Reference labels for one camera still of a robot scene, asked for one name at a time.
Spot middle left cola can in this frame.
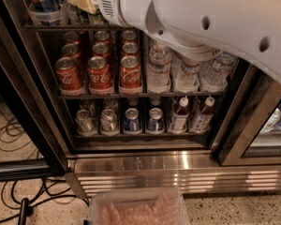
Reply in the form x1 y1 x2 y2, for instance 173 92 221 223
61 43 85 80

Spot front middle water bottle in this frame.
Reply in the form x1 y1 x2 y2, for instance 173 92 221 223
175 56 200 93

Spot front right cola can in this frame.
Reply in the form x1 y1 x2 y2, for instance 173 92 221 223
119 55 141 89

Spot back left cola can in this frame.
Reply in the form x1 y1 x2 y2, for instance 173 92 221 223
63 31 82 46

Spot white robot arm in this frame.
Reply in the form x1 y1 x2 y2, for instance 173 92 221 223
67 0 281 83

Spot front left cola can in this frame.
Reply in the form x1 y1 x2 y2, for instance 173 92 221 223
55 57 82 90

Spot front middle cola can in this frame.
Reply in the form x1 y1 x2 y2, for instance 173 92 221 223
87 56 111 89

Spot front right blue can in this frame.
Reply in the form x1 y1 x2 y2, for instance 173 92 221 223
146 108 164 133

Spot back centre cola can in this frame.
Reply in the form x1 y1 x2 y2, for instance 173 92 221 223
94 30 112 46

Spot front right water bottle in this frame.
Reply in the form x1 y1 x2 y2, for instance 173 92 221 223
199 52 237 93

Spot cola can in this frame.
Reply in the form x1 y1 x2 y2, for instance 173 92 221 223
92 42 111 63
87 56 111 89
121 42 140 57
119 55 141 89
61 43 85 80
121 30 139 44
63 31 82 46
55 57 82 90
94 30 112 46

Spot silver can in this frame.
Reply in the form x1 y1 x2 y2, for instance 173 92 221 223
100 109 118 132
75 110 95 133

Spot right fridge door frame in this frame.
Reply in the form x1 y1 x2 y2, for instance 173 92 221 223
213 59 281 166

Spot clear plastic bin pink contents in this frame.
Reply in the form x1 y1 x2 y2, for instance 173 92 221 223
88 187 189 225

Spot middle right cola can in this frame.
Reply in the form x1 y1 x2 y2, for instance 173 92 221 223
121 42 140 57

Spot front left blue can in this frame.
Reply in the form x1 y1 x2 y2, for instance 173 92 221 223
124 108 141 132

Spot open fridge door left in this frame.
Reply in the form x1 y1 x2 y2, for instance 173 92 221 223
0 0 68 182

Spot middle centre cola can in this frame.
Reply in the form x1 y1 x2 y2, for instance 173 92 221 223
92 42 111 63

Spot front left silver can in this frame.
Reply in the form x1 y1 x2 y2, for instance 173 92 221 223
75 110 95 133

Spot front left water bottle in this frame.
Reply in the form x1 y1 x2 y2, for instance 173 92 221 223
146 39 172 94

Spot tea bottle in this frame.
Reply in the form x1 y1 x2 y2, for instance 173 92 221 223
190 97 215 134
169 97 189 134

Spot left tea bottle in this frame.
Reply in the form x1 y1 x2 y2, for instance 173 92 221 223
169 97 189 134

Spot black floor cables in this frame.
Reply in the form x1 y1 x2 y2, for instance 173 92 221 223
0 106 90 225

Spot water bottle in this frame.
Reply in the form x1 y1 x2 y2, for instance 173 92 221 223
175 56 200 93
199 52 237 93
146 39 172 94

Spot stainless fridge base grille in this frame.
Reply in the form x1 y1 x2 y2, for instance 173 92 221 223
65 151 281 199

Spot clear tray under blue can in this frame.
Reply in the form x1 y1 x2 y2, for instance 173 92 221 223
28 0 68 26

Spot back right cola can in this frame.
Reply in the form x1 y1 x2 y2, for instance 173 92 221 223
121 30 139 44

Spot right tea bottle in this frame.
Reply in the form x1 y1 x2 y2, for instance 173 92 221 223
190 97 215 134

